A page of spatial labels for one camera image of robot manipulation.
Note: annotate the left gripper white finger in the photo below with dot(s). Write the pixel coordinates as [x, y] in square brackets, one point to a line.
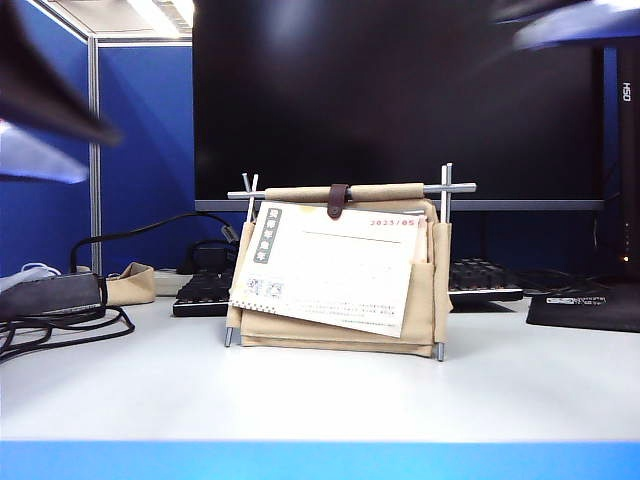
[35, 160]

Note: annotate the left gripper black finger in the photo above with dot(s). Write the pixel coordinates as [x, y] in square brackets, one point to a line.
[45, 95]

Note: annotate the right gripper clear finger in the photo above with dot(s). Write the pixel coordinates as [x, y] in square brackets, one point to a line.
[580, 27]

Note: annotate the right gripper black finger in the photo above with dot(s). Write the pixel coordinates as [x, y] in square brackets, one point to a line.
[530, 7]

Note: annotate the white calendar booklet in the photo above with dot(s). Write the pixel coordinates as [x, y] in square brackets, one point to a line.
[325, 270]

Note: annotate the white calendar page stack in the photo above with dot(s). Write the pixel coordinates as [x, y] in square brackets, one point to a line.
[425, 240]

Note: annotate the beige canvas calendar stand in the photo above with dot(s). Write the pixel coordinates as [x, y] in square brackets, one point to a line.
[325, 341]

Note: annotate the blue office partition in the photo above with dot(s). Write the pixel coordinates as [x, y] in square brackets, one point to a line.
[145, 125]

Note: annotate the white face mask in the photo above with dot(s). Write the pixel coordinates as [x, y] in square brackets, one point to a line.
[25, 277]

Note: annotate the black monitor with HSO print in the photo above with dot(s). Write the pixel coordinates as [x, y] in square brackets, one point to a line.
[627, 150]

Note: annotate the black power adapter brick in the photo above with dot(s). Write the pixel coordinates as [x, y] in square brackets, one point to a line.
[50, 296]

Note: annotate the ceiling light panel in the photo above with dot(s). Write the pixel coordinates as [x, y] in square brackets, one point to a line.
[165, 15]

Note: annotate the small beige canvas pouch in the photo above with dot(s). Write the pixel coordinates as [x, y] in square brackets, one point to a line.
[132, 287]

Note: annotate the large black computer monitor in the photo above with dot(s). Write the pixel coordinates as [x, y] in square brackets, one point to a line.
[375, 100]

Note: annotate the black plug adapter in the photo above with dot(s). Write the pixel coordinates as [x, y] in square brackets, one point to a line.
[210, 257]

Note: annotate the black computer keyboard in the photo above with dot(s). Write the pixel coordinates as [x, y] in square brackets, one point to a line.
[200, 295]

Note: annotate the black flat pad with label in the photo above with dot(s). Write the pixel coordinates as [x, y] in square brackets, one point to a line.
[585, 315]

